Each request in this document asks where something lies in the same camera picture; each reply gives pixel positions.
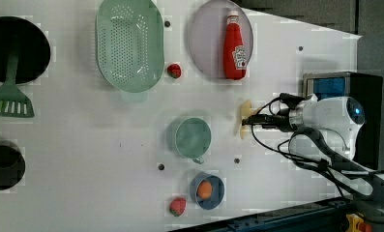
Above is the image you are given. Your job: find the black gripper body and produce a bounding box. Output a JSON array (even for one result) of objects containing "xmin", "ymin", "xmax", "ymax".
[{"xmin": 260, "ymin": 108, "xmax": 298, "ymax": 132}]

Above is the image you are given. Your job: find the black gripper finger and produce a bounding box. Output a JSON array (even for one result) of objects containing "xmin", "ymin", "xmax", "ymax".
[{"xmin": 242, "ymin": 118, "xmax": 261, "ymax": 126}]

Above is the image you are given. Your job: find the yellow banana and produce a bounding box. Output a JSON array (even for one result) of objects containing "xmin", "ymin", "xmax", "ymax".
[{"xmin": 239, "ymin": 100, "xmax": 261, "ymax": 139}]

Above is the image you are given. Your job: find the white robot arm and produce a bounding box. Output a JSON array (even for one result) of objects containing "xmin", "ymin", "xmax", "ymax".
[{"xmin": 240, "ymin": 93, "xmax": 384, "ymax": 211}]

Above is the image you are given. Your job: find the green mug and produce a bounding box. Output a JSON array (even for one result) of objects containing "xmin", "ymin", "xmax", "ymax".
[{"xmin": 173, "ymin": 118, "xmax": 212, "ymax": 164}]

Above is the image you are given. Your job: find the red ketchup bottle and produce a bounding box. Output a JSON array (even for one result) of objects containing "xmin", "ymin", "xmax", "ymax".
[{"xmin": 222, "ymin": 11, "xmax": 247, "ymax": 80}]

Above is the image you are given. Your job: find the blue bowl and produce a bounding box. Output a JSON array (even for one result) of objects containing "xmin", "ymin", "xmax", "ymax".
[{"xmin": 189, "ymin": 172, "xmax": 225, "ymax": 210}]

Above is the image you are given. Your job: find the orange fruit in bowl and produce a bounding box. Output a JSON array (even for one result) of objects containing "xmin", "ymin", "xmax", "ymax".
[{"xmin": 197, "ymin": 181, "xmax": 213, "ymax": 199}]

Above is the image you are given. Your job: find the black toaster oven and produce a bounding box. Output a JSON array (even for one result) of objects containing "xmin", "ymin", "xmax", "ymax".
[{"xmin": 302, "ymin": 72, "xmax": 384, "ymax": 171}]

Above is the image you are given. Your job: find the lilac round plate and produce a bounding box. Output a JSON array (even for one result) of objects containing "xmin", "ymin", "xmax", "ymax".
[{"xmin": 188, "ymin": 0, "xmax": 253, "ymax": 80}]

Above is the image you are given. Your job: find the red strawberry near bowl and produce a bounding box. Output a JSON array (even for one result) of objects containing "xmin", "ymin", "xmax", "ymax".
[{"xmin": 169, "ymin": 197, "xmax": 187, "ymax": 217}]

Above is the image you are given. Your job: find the green perforated colander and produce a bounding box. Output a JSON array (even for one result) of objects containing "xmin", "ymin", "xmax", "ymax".
[{"xmin": 96, "ymin": 0, "xmax": 164, "ymax": 93}]

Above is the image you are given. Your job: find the green spatula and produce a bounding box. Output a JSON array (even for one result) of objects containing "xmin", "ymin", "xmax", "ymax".
[{"xmin": 0, "ymin": 48, "xmax": 35, "ymax": 118}]

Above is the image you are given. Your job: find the black round pan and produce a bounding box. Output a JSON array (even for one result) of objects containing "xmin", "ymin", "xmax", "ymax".
[{"xmin": 0, "ymin": 15, "xmax": 51, "ymax": 85}]

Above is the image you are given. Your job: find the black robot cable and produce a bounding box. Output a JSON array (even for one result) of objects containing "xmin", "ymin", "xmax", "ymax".
[{"xmin": 250, "ymin": 96, "xmax": 384, "ymax": 226}]

